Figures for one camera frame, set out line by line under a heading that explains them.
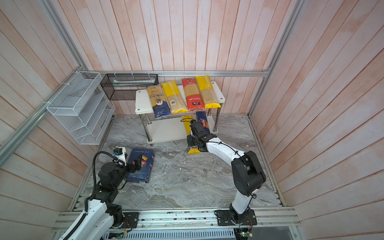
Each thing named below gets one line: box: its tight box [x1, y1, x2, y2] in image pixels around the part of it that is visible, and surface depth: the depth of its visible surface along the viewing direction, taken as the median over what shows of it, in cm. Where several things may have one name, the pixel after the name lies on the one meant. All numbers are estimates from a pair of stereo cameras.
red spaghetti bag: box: [182, 78, 205, 111], surface depth 81 cm
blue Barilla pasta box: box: [127, 148, 155, 183], surface depth 87 cm
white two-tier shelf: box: [135, 89, 187, 144], surface depth 88 cm
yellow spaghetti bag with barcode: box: [161, 80, 189, 114], surface depth 80 cm
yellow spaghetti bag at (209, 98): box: [195, 75, 222, 109], surface depth 81 cm
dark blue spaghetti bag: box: [147, 84, 172, 120], surface depth 78 cm
